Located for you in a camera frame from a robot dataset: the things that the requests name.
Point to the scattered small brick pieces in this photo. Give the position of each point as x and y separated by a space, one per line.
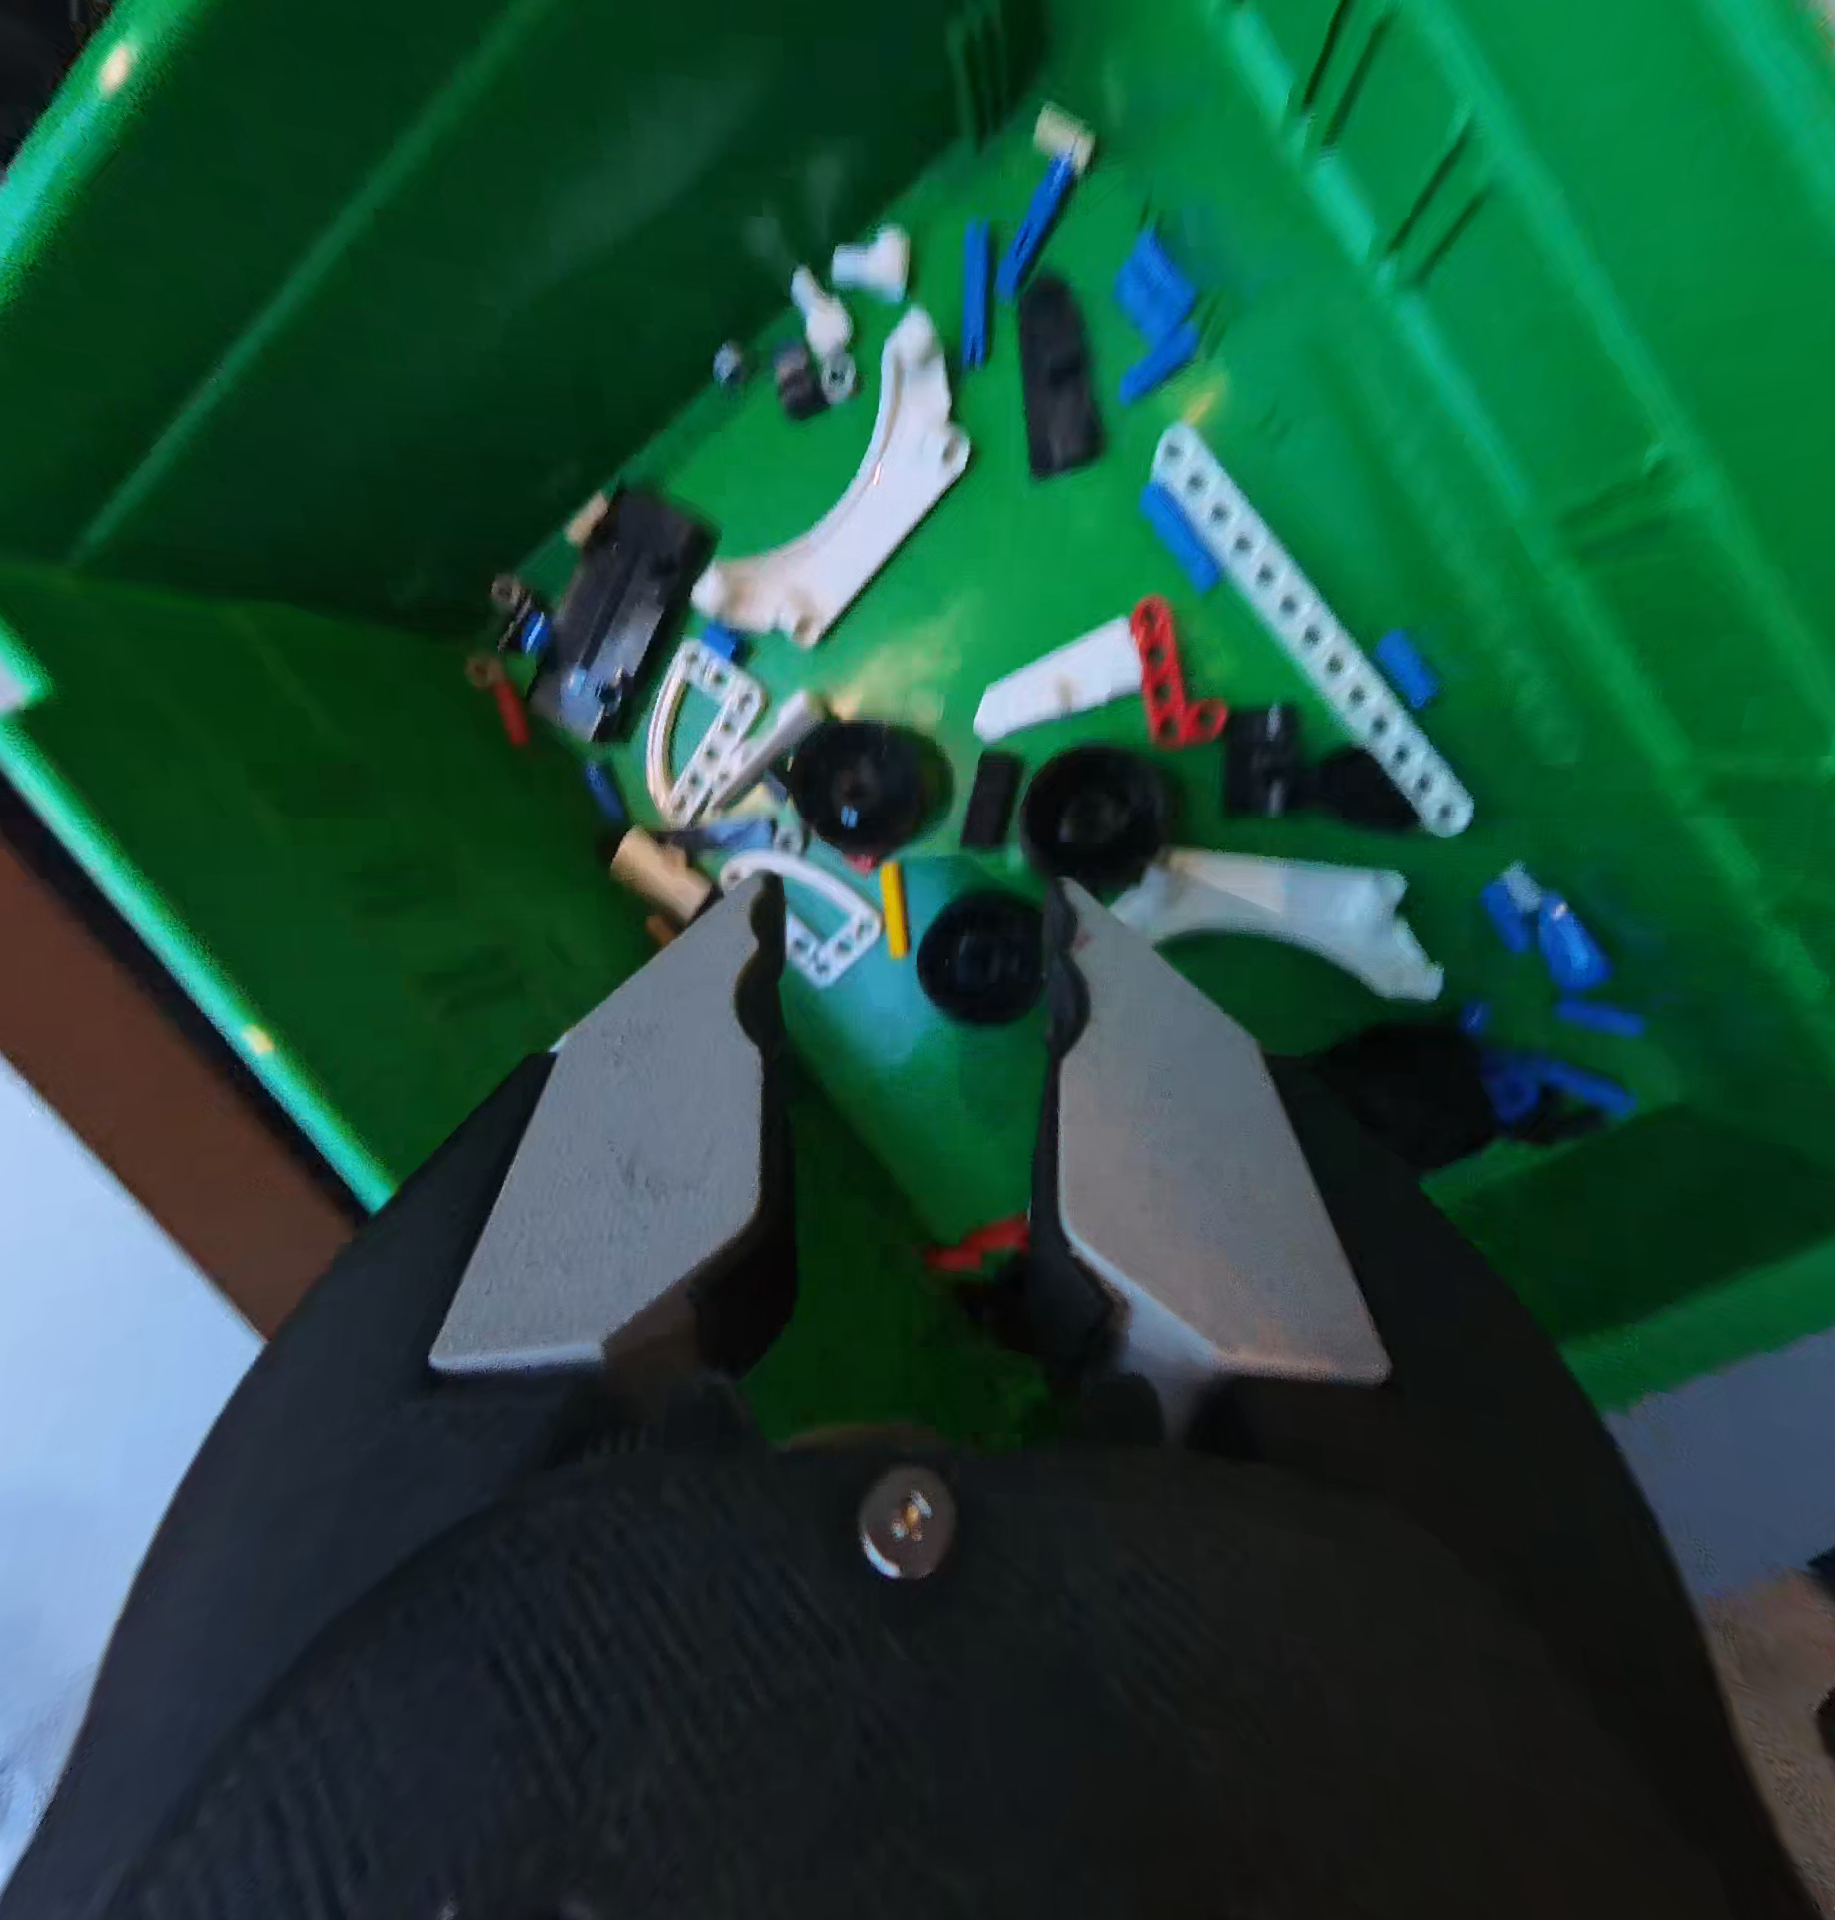
1159 300

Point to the white curved fender piece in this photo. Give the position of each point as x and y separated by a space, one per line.
1294 906
888 495

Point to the red angled beam piece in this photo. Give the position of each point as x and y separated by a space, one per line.
1164 676

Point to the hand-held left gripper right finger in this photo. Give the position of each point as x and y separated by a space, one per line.
1218 1201

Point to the long white holed beam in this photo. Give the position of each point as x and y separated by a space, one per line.
1309 631

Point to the white wing panel piece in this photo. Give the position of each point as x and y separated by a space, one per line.
1069 682

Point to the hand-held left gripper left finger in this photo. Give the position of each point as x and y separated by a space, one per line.
618 1171

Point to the yellow axle piece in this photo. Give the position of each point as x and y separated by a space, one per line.
894 906

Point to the green plastic bin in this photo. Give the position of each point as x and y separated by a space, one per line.
333 300

